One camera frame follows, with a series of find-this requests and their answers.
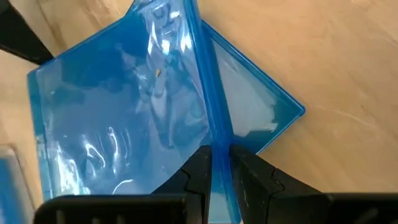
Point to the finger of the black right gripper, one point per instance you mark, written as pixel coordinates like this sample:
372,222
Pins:
18,34

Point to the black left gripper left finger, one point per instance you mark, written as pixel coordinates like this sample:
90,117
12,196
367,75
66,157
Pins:
199,174

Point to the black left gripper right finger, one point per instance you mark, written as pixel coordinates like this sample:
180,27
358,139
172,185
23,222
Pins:
258,186

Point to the blue plastic disc case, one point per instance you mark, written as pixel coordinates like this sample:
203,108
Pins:
258,102
109,109

